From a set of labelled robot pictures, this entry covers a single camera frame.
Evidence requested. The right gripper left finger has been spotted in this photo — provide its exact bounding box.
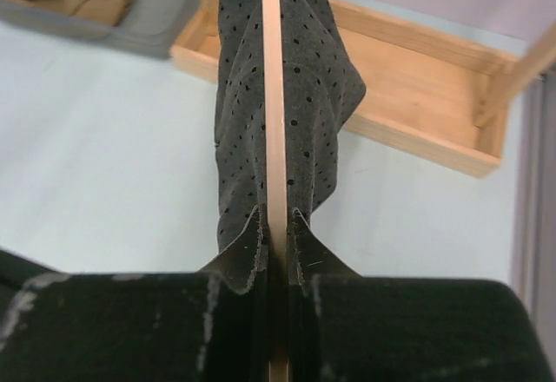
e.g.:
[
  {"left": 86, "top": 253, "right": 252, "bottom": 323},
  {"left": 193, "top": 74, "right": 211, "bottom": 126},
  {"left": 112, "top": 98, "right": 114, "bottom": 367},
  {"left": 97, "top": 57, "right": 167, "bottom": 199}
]
[{"left": 1, "top": 209, "right": 268, "bottom": 381}]

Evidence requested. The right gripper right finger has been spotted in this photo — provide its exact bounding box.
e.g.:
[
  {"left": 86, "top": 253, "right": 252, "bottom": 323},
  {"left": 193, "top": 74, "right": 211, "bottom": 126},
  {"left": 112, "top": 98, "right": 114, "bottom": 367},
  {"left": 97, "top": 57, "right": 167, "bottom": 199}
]
[{"left": 288, "top": 211, "right": 548, "bottom": 381}]

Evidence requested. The dark grey dotted skirt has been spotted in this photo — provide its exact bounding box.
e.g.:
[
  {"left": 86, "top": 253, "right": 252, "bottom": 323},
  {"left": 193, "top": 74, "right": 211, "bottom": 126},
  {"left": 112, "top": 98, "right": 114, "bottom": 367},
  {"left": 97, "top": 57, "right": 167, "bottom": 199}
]
[{"left": 214, "top": 0, "right": 366, "bottom": 248}]

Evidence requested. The light wooden hanger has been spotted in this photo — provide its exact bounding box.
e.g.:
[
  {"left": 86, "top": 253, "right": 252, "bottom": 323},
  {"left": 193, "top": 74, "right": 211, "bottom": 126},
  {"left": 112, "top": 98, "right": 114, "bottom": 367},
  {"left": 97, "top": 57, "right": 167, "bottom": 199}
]
[{"left": 261, "top": 0, "right": 288, "bottom": 381}]

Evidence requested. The wooden clothes rack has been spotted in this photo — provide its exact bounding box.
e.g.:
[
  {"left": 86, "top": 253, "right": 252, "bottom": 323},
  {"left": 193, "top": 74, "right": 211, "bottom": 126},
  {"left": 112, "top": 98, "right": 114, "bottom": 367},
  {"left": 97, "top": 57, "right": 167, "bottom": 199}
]
[{"left": 170, "top": 0, "right": 555, "bottom": 177}]

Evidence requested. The clear grey plastic bin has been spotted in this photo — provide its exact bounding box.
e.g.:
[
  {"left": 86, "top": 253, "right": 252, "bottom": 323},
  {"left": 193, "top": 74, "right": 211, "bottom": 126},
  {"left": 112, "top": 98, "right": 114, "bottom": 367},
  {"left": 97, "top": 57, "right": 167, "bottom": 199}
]
[{"left": 1, "top": 0, "right": 200, "bottom": 59}]

